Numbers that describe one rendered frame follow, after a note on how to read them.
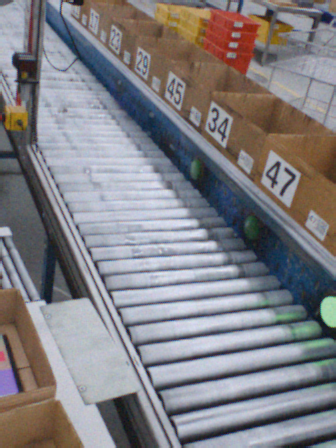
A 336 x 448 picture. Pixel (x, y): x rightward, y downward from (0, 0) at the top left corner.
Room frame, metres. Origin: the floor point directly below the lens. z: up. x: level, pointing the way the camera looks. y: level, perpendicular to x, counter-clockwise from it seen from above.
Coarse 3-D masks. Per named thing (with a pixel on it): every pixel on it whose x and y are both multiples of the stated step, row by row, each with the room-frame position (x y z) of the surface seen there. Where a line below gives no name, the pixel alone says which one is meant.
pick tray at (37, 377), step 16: (0, 304) 0.90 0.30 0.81; (16, 304) 0.91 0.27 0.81; (0, 320) 0.90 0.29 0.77; (16, 320) 0.90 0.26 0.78; (32, 320) 0.83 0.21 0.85; (16, 336) 0.87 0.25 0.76; (32, 336) 0.81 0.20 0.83; (16, 352) 0.83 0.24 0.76; (32, 352) 0.80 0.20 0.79; (32, 368) 0.79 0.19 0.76; (48, 368) 0.72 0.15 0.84; (32, 384) 0.76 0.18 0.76; (48, 384) 0.71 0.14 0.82; (0, 400) 0.63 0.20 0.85; (16, 400) 0.65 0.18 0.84; (32, 400) 0.66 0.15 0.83
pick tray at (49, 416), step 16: (48, 400) 0.65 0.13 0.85; (0, 416) 0.60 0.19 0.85; (16, 416) 0.62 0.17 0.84; (32, 416) 0.63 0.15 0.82; (48, 416) 0.65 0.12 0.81; (64, 416) 0.63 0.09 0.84; (0, 432) 0.60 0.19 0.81; (16, 432) 0.62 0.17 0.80; (32, 432) 0.63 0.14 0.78; (48, 432) 0.65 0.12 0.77; (64, 432) 0.62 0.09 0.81
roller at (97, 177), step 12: (60, 180) 1.66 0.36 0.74; (72, 180) 1.68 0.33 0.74; (84, 180) 1.69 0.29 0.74; (96, 180) 1.71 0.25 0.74; (108, 180) 1.73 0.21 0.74; (120, 180) 1.76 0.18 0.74; (132, 180) 1.78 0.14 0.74; (144, 180) 1.80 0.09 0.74; (156, 180) 1.82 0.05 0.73; (168, 180) 1.84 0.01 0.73; (180, 180) 1.86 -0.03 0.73
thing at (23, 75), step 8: (16, 56) 1.79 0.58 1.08; (24, 56) 1.78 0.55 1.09; (32, 56) 1.80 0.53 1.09; (16, 64) 1.77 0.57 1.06; (24, 64) 1.76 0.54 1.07; (32, 64) 1.77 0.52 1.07; (24, 72) 1.76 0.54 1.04; (32, 72) 1.77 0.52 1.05; (16, 80) 1.80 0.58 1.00; (24, 80) 1.81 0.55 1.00
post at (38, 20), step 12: (36, 0) 1.87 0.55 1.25; (36, 12) 1.87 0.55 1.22; (36, 24) 1.88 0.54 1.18; (36, 36) 1.88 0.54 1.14; (36, 48) 1.88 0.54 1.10; (36, 60) 1.89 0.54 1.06; (36, 72) 1.89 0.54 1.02; (36, 84) 1.88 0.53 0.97; (36, 96) 1.88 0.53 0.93; (36, 108) 1.88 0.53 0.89; (24, 132) 1.86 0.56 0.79; (36, 132) 1.89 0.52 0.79; (24, 144) 1.85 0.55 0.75; (24, 156) 1.84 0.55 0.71; (24, 168) 1.83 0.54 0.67
